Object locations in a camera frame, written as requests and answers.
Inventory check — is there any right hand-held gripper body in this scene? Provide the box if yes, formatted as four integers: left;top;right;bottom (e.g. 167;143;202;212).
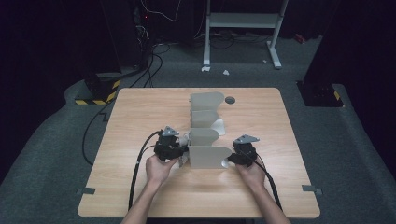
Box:
233;133;261;168

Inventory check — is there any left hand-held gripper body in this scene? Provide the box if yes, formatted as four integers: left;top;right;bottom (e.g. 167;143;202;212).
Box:
153;125;189;162

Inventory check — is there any expandable metal bookend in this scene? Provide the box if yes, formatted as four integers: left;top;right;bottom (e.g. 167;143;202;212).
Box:
186;91;233;170

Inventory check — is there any person's right hand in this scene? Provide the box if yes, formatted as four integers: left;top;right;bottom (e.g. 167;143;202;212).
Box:
235;161;266;191

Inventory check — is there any person's left hand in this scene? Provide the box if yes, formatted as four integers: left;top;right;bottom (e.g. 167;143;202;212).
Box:
145;154;179;189

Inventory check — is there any black yellow striped base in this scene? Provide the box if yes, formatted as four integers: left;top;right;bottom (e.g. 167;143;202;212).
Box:
297;81;346;108
74;73;121;105

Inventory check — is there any dark equipment tower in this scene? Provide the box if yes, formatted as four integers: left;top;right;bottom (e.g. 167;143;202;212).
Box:
101;0;150;69

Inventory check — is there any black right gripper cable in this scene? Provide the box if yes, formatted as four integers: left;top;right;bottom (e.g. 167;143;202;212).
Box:
253;155;283;212

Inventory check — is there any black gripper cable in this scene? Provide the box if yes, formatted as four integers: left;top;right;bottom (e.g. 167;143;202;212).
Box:
128;130;163;212
253;155;283;212

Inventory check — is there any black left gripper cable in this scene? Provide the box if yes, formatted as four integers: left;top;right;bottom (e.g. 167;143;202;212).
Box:
128;130;163;212

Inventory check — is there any bundle of black cables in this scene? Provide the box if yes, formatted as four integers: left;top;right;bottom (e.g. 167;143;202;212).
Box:
129;42;172;89

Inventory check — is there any black floor cable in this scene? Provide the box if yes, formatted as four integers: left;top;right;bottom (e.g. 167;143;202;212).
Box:
81;99;118;166

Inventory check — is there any white metal stand frame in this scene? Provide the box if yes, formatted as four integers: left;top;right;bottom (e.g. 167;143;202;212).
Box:
203;0;289;70

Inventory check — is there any thin white wire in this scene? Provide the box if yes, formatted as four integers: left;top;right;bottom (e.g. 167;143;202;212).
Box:
139;0;183;23

